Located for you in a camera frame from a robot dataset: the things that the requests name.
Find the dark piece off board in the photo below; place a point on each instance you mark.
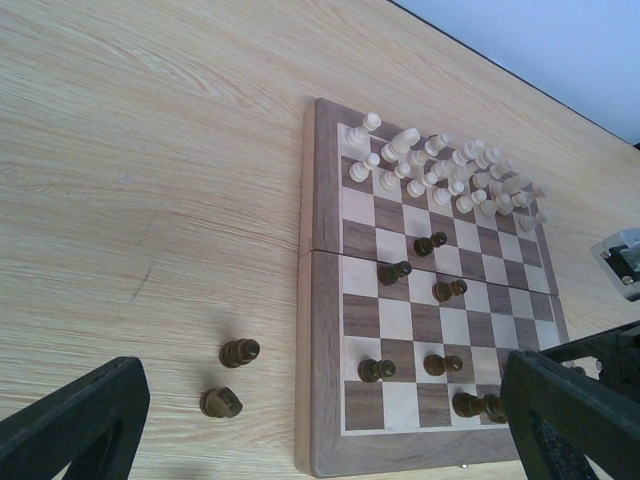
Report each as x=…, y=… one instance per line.
x=236, y=353
x=220, y=403

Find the wooden chess board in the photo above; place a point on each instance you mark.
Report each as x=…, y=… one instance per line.
x=496, y=243

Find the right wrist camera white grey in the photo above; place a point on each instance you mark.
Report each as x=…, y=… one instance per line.
x=618, y=256

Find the white pawn leftmost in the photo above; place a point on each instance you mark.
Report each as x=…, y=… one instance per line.
x=360, y=170

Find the white knight left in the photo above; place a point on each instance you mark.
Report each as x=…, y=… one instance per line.
x=400, y=145

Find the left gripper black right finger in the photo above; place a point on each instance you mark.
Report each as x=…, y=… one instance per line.
x=561, y=421

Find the dark pawn upper left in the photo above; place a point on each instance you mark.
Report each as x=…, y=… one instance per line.
x=424, y=246

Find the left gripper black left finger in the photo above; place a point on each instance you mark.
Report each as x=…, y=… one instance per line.
x=91, y=428

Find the dark piece off board middle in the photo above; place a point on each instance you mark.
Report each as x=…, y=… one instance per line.
x=220, y=403

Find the dark pawn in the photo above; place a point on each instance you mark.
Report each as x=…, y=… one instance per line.
x=424, y=246
x=390, y=274
x=437, y=365
x=444, y=291
x=370, y=370

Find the white rook left corner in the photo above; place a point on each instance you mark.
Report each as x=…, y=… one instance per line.
x=356, y=136

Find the dark piece off board upper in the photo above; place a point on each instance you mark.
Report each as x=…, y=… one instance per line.
x=236, y=353

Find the dark pawn centre left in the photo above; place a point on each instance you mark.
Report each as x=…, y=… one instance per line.
x=390, y=274

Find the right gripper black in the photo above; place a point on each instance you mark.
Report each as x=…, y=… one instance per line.
x=618, y=351

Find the dark pawn near left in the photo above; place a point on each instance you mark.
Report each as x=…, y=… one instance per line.
x=370, y=370

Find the dark piece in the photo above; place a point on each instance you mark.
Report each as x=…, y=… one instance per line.
x=467, y=405

